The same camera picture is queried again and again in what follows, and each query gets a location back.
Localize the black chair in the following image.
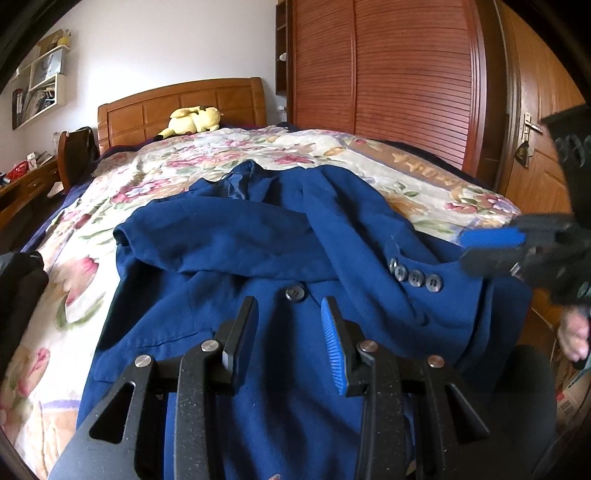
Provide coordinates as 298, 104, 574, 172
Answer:
480, 344, 570, 480

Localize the blue suit jacket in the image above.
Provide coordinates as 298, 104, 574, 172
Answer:
76, 159, 534, 480

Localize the floral blanket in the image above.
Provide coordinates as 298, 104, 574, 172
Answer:
0, 126, 522, 480

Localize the wooden door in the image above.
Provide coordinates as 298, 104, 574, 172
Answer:
496, 0, 591, 217

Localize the wooden chair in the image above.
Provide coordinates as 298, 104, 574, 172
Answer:
56, 127, 100, 195

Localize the white wall shelf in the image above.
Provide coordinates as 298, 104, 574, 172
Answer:
11, 30, 71, 130

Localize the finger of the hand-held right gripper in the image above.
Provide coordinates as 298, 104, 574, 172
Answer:
458, 246, 555, 278
458, 213, 576, 250

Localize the black garment on chair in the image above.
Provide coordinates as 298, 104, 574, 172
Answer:
69, 128, 99, 162

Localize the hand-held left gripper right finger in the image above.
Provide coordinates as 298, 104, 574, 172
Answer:
320, 296, 491, 480

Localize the wooden slatted wardrobe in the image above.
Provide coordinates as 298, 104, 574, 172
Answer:
276, 0, 509, 185

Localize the wooden desk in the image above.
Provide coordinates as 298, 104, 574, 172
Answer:
0, 157, 61, 232

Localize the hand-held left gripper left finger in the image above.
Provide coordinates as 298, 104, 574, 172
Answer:
48, 296, 258, 480

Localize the black clothes pile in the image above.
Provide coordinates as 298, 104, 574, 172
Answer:
0, 251, 50, 370

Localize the yellow plush toy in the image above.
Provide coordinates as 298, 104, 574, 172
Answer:
154, 106, 222, 139

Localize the printed cardboard box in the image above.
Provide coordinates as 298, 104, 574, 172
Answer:
553, 367, 591, 437

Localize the person's right hand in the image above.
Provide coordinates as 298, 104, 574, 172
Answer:
556, 306, 591, 366

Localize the wooden bed headboard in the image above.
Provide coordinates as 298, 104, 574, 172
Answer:
97, 78, 269, 148

